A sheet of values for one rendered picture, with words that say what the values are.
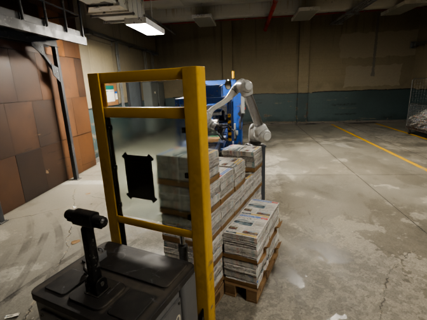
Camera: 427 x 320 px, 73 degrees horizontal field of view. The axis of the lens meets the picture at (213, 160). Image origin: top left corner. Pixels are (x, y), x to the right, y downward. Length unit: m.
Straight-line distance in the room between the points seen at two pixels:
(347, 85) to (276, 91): 2.75
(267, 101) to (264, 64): 1.49
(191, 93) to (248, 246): 1.37
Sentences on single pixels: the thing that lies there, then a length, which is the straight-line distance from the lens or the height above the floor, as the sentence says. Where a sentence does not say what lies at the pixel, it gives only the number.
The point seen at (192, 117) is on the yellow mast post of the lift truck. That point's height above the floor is 1.60.
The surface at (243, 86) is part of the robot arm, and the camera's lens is 3.21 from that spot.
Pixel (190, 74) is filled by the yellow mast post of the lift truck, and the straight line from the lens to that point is 1.47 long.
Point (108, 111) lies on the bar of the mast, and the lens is 1.85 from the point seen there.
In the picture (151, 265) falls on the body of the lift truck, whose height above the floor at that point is 0.80.
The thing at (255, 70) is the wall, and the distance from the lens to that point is 12.25.
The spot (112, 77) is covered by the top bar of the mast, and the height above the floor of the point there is 1.82.
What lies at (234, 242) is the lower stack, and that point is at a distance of 2.41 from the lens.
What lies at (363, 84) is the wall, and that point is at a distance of 13.07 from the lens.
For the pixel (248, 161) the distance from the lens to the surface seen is 3.07.
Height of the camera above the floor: 1.76
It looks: 15 degrees down
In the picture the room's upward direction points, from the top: 2 degrees counter-clockwise
